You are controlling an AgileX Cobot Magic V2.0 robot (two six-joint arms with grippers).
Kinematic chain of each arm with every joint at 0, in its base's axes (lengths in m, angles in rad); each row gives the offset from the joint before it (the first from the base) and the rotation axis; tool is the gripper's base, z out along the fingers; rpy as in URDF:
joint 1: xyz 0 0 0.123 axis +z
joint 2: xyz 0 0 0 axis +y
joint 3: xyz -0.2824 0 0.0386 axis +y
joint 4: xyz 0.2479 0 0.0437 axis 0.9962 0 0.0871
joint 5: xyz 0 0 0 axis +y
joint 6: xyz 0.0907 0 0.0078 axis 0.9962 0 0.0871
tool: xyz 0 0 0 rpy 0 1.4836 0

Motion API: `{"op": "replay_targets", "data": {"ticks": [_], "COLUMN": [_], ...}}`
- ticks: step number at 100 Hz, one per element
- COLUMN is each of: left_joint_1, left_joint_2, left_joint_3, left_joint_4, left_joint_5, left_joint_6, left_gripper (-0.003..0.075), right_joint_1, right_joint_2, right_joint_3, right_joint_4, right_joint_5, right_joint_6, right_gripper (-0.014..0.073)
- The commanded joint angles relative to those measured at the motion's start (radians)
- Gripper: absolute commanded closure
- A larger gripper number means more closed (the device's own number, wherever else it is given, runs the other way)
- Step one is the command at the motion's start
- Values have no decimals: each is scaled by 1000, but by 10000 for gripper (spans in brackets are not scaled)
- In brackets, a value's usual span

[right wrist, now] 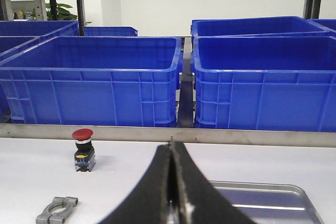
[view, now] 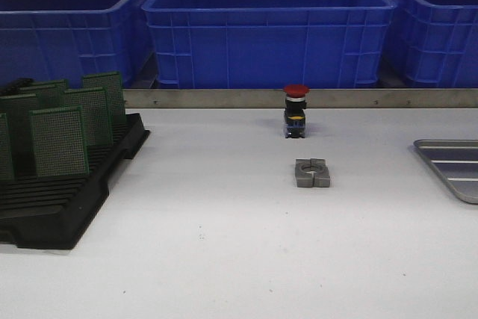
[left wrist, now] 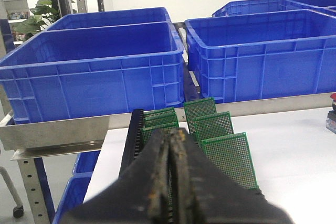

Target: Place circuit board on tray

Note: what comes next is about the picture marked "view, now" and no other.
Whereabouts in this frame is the green perforated board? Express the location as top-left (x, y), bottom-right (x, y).
top-left (63, 87), bottom-right (113, 146)
top-left (81, 71), bottom-right (127, 126)
top-left (29, 106), bottom-right (89, 178)
top-left (0, 113), bottom-right (14, 182)
top-left (1, 93), bottom-right (40, 178)
top-left (31, 78), bottom-right (69, 93)

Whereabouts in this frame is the blue plastic bin right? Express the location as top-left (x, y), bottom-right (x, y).
top-left (383, 0), bottom-right (477, 88)

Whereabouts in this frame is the green perforated board mid left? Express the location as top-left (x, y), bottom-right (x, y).
top-left (18, 85), bottom-right (63, 109)

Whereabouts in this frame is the grey metal clamp block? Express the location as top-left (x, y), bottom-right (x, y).
top-left (295, 158), bottom-right (331, 188)

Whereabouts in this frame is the red emergency stop button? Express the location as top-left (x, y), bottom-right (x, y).
top-left (283, 84), bottom-right (309, 138)

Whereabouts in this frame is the black slotted board rack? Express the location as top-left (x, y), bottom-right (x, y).
top-left (1, 113), bottom-right (150, 250)

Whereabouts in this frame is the green perforated board front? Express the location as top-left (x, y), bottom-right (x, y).
top-left (29, 106), bottom-right (89, 178)

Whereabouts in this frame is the blue plastic bin centre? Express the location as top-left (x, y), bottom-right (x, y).
top-left (143, 0), bottom-right (395, 90)

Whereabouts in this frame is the blue plastic bin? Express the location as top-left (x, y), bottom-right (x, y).
top-left (1, 0), bottom-right (152, 87)
top-left (143, 0), bottom-right (395, 90)
top-left (383, 0), bottom-right (477, 88)

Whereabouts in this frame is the blue plastic bin left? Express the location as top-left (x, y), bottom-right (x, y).
top-left (1, 0), bottom-right (152, 87)

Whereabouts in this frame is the silver metal tray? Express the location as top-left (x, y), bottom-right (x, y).
top-left (414, 140), bottom-right (477, 205)

